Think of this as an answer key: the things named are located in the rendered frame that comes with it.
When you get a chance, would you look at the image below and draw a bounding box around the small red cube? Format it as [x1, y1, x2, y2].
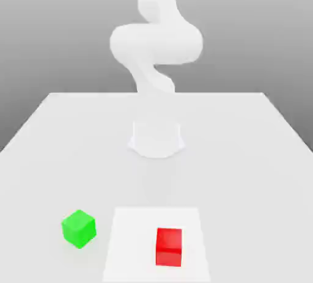
[155, 227, 183, 268]

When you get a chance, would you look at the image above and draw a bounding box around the small green cube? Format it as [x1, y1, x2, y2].
[61, 209, 97, 250]

